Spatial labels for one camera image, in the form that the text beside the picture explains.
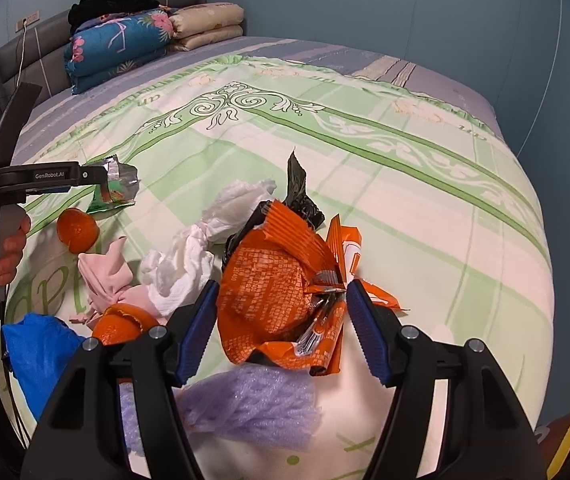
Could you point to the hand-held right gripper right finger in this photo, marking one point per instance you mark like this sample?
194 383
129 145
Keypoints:
370 330

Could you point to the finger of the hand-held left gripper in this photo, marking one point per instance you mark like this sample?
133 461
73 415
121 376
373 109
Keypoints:
94 174

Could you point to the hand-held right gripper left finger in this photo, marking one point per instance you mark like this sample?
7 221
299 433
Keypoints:
197 330

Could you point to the green foil snack wrapper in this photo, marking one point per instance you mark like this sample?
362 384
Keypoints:
115 195

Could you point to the torn orange peel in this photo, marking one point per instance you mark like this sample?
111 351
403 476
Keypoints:
115 330

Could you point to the large orange snack wrapper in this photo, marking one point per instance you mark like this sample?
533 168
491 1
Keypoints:
265 280

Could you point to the round orange peel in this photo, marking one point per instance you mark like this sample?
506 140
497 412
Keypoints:
77 230

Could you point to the white crumpled tissue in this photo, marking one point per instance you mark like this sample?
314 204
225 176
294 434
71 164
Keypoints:
235 205
175 270

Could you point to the small orange white sachet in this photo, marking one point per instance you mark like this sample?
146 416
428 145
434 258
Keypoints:
350 252

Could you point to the purple foam fruit net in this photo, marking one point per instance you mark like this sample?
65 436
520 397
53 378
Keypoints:
250 400

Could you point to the pink crumpled tissue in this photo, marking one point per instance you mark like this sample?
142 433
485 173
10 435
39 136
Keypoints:
105 275

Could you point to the grey bed headboard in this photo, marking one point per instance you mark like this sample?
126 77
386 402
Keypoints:
10 60

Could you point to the blue floral folded quilt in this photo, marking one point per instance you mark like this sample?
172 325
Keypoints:
115 40

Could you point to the blue plastic bag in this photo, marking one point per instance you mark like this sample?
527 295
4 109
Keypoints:
40 355

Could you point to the black plastic bag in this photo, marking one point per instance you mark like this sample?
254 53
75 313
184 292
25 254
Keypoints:
297 185

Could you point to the beige folded quilt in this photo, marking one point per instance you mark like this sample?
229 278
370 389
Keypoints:
205 20

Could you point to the striped blue bed sheet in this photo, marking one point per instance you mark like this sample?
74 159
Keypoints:
315 50

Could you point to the white wall socket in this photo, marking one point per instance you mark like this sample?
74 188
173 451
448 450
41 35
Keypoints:
27 19

